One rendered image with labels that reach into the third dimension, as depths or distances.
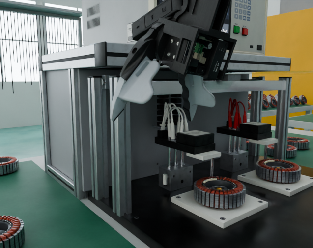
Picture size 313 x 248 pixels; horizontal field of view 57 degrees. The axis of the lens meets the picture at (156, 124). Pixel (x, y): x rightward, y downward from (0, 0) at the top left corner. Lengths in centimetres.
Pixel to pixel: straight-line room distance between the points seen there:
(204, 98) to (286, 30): 415
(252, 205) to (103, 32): 60
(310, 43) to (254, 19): 346
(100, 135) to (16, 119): 634
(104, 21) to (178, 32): 54
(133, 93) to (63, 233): 36
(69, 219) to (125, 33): 46
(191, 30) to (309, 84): 404
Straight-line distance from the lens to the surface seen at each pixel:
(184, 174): 74
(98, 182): 68
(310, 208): 73
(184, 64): 33
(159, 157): 85
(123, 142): 58
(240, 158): 91
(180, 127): 71
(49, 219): 68
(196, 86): 43
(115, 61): 57
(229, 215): 61
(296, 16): 452
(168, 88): 64
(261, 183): 80
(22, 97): 697
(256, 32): 95
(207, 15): 34
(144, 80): 35
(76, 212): 70
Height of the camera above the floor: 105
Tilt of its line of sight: 9 degrees down
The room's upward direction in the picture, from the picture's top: straight up
